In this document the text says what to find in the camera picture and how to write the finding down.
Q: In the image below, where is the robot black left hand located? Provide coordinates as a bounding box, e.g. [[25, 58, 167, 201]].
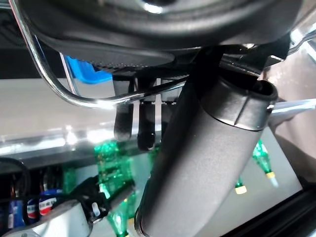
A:
[[19, 0, 305, 237]]

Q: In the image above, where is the robot black right hand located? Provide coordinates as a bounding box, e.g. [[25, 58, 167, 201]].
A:
[[98, 184, 139, 213]]

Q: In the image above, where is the green soda bottle yellow cap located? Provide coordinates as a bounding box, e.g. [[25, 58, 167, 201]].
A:
[[62, 166, 78, 195], [234, 176, 247, 195], [251, 139, 276, 180], [93, 141, 138, 237], [147, 147, 160, 171]]

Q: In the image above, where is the chrome wire basket handle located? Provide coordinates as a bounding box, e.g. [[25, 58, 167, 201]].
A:
[[60, 53, 79, 96], [9, 0, 187, 109]]

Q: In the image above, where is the blue plastic shopping basket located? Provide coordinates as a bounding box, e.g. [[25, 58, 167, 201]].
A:
[[65, 56, 114, 85]]

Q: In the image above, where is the Pepsi cola bottle blue label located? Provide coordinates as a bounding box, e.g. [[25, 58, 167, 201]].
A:
[[39, 166, 61, 217], [26, 172, 40, 220], [0, 172, 25, 229]]

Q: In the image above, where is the black display shelf unit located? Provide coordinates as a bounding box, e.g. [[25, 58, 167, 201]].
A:
[[0, 148, 316, 237]]

